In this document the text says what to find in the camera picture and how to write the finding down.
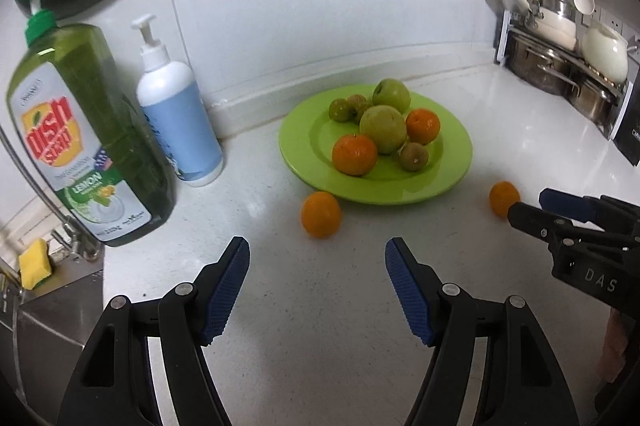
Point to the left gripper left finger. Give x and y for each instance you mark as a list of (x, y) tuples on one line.
[(112, 380)]

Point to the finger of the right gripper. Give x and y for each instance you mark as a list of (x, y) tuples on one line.
[(580, 208), (553, 229)]

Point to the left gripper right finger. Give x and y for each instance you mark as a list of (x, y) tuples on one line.
[(523, 383)]

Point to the small orange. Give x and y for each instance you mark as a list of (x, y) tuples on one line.
[(502, 196)]

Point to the small green fruit with stem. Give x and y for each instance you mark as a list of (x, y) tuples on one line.
[(413, 157)]

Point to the large orange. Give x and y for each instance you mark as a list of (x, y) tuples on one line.
[(423, 126)]

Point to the large yellow-green pear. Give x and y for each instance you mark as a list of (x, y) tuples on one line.
[(385, 126)]

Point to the small brownish fruit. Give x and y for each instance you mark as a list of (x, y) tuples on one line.
[(356, 101)]

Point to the small green round fruit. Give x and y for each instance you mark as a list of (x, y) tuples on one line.
[(341, 111)]

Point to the small yellow-brown fruit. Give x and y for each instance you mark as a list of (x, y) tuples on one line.
[(359, 109)]

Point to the person's right hand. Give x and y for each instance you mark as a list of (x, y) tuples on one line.
[(612, 359)]

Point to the black appliance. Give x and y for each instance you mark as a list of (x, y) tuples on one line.
[(627, 138)]

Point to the steel sink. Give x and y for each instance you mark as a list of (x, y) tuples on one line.
[(43, 333)]

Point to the stainless steel pot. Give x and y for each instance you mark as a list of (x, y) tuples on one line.
[(538, 65)]

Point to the yellow sponge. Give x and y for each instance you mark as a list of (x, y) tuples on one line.
[(34, 264)]

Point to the white ceramic pot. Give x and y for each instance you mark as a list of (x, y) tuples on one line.
[(607, 51)]

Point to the green apple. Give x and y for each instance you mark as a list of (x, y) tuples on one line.
[(392, 92)]

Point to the orange tangerine on plate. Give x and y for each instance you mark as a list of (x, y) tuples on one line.
[(354, 155)]

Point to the green dish soap bottle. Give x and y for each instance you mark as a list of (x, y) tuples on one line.
[(81, 133)]

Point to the green plate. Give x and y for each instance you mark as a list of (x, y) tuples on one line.
[(307, 136)]

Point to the white blue pump bottle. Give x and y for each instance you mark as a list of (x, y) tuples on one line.
[(172, 105)]

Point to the white pan with cream handles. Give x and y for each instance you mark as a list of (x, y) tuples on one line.
[(551, 20)]

